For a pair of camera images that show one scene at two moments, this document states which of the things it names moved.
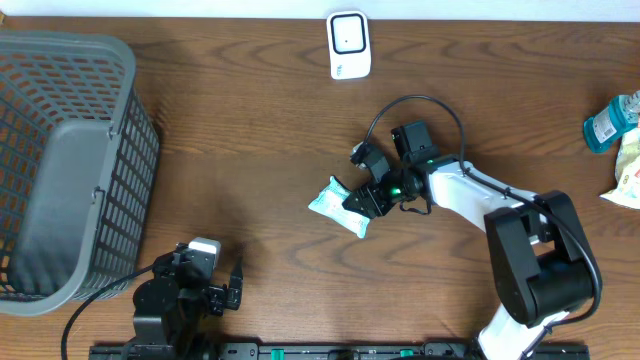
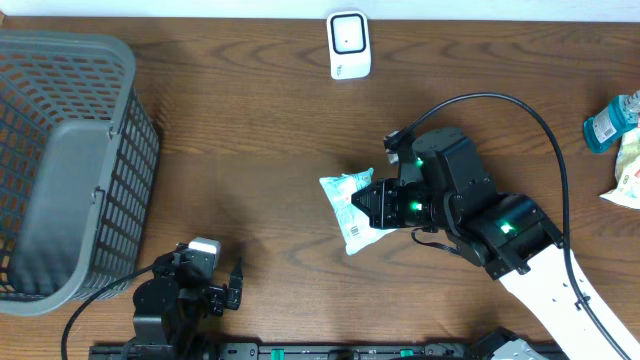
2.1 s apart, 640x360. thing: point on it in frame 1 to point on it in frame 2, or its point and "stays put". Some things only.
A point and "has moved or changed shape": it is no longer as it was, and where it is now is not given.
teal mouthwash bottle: x=620 y=116 stays put
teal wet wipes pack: x=330 y=204 has moved or changed shape
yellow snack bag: x=627 y=171 stays put
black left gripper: x=217 y=295 stays put
